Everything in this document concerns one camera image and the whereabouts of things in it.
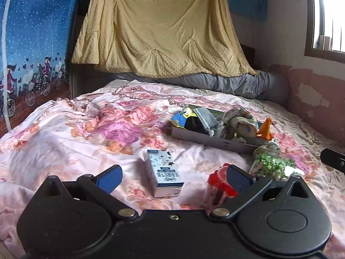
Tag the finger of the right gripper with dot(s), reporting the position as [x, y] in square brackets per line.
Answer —
[333, 159]

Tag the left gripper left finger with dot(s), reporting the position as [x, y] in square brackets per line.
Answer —
[98, 189]

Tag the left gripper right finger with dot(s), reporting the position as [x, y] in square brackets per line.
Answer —
[248, 187]

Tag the orange cloth piece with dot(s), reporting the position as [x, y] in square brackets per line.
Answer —
[264, 130]

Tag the striped colourful towel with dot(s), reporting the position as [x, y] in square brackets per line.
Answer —
[242, 121]

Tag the black sock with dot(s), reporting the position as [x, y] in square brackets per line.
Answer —
[195, 124]

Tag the grey face mask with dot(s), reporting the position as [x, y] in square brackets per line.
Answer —
[208, 121]

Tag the red lid marker jar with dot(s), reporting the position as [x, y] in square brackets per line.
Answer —
[218, 188]

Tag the bag of green pieces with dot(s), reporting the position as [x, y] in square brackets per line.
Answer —
[269, 161]

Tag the grey tray cartoon liner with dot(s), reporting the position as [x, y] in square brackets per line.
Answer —
[227, 140]

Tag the pink floral bed sheet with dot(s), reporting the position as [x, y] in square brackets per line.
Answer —
[118, 123]

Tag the blue white milk carton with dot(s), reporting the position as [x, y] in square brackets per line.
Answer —
[165, 180]

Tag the grey rolled quilt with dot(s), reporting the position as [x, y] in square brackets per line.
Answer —
[266, 86]

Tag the wooden framed window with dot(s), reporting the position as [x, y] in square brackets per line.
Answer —
[325, 30]

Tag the yellow dotted hanging blanket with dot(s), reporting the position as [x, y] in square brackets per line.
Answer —
[161, 38]

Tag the blue bicycle print curtain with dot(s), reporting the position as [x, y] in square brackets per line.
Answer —
[35, 37]

